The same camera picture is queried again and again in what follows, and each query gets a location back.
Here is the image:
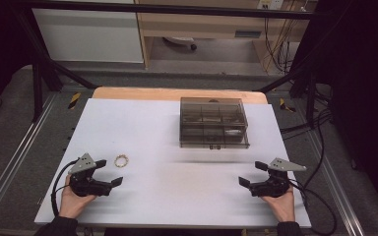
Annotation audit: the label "office chair base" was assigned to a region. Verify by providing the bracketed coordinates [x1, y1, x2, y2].
[162, 35, 198, 52]

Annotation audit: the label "wooden table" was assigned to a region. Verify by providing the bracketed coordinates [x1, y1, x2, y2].
[92, 86, 270, 105]

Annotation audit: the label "white cabinet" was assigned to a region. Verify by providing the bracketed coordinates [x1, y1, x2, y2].
[31, 0, 145, 64]

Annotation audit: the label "black floor cables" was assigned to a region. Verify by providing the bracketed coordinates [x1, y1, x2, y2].
[279, 107, 333, 142]

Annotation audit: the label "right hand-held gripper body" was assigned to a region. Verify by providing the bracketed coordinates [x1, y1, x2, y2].
[248, 157, 308, 199]

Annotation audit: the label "wall power outlet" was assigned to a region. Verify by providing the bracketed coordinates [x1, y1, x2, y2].
[256, 0, 285, 11]

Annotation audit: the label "light wooden desk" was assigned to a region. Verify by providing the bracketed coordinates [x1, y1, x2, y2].
[133, 0, 319, 71]

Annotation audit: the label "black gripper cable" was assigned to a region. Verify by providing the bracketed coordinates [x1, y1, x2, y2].
[287, 178, 338, 236]
[50, 158, 80, 218]

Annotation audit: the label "transparent grey compartment box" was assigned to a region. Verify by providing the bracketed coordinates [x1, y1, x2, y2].
[178, 96, 251, 150]

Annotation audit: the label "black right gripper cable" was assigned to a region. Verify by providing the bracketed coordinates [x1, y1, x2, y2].
[287, 178, 338, 236]

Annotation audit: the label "yellow black tape marker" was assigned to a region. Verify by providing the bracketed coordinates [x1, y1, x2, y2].
[67, 91, 82, 110]
[279, 97, 296, 114]

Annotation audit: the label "bundle of hanging cables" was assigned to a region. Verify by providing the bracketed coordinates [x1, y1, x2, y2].
[263, 0, 309, 76]

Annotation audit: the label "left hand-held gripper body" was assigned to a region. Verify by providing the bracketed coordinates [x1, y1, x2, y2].
[67, 152, 113, 198]

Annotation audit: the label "person's left hand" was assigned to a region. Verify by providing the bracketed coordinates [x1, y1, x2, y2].
[58, 174, 97, 219]

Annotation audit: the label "white board mat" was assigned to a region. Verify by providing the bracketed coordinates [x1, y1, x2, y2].
[33, 97, 313, 229]

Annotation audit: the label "black metal frame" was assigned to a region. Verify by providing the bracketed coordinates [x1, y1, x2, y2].
[11, 0, 331, 130]

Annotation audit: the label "person's right hand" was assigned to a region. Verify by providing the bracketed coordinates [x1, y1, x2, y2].
[261, 184, 296, 224]

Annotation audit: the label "aluminium rail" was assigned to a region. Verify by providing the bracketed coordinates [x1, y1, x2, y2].
[307, 130, 366, 236]
[0, 93, 59, 224]

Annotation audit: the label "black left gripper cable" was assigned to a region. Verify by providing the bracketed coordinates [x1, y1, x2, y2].
[50, 158, 80, 218]

